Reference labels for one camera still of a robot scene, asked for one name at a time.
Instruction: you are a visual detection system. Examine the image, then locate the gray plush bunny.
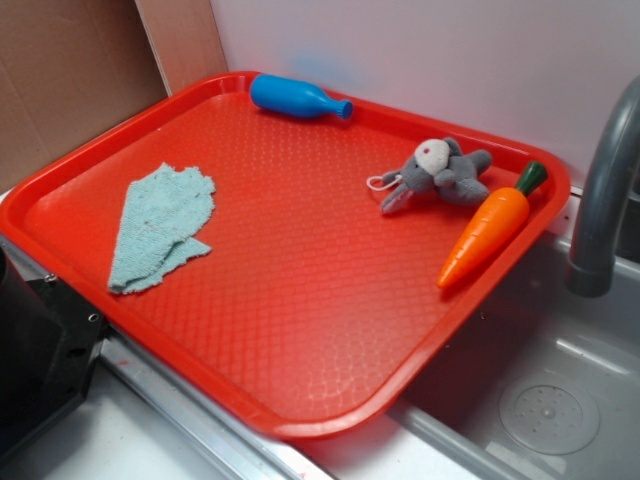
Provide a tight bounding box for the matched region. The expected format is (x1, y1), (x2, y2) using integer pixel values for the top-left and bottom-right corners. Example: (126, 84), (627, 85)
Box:
(366, 137), (493, 215)

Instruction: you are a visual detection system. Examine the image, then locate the red plastic tray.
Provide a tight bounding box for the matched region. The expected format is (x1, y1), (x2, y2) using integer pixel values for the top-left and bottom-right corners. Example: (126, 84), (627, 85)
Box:
(1, 72), (570, 439)

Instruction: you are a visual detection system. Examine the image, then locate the blue plastic toy bottle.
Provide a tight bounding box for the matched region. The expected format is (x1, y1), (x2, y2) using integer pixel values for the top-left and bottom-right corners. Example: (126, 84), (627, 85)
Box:
(249, 74), (354, 120)

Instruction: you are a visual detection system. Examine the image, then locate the light teal cloth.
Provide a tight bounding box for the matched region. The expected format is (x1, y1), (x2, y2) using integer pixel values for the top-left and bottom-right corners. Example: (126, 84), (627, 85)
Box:
(107, 164), (216, 295)

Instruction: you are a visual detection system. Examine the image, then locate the orange toy carrot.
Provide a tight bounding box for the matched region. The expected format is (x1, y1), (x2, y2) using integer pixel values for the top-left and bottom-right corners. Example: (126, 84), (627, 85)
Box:
(437, 161), (548, 289)

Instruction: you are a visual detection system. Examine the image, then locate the gray toy sink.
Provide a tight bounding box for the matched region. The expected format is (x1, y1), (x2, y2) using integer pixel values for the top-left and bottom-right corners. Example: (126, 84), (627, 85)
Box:
(303, 195), (639, 479)

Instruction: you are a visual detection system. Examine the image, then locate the gray toy faucet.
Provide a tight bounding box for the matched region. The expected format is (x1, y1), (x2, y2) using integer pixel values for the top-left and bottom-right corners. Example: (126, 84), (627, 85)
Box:
(565, 79), (639, 298)

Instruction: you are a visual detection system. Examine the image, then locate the brown cardboard panel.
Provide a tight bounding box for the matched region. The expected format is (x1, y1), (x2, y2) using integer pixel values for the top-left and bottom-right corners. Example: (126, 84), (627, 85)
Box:
(1, 1), (227, 191)

